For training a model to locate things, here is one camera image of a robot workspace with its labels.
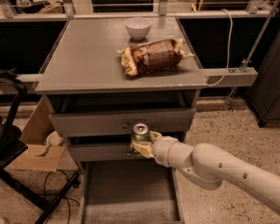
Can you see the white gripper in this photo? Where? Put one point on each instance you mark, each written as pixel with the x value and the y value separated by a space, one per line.
pixel 162 150

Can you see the green soda can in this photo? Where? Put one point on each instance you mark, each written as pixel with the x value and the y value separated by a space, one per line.
pixel 140 132

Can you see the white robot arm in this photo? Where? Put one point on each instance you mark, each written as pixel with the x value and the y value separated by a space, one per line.
pixel 207 166

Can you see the top grey drawer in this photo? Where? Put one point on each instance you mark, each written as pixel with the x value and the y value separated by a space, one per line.
pixel 110 123

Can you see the middle grey drawer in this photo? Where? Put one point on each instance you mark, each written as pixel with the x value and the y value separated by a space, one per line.
pixel 102 152

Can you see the bottom grey open drawer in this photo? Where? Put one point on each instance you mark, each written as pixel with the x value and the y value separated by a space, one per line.
pixel 129 192

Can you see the grey drawer cabinet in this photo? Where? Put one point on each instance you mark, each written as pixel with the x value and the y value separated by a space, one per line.
pixel 85 75

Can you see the brown chip bag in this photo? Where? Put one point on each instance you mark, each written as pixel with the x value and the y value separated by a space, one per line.
pixel 153 56

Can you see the cardboard box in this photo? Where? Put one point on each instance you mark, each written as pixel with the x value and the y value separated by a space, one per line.
pixel 44 146

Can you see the white ceramic bowl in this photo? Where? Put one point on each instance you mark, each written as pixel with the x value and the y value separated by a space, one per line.
pixel 138 27

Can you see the dark cabinet at right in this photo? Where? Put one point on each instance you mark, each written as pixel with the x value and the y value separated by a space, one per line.
pixel 265 93

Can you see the metal support rod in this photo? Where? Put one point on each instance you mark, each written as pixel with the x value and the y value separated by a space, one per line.
pixel 241 69

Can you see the black chair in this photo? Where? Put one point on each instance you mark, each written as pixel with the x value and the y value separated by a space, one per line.
pixel 11 148

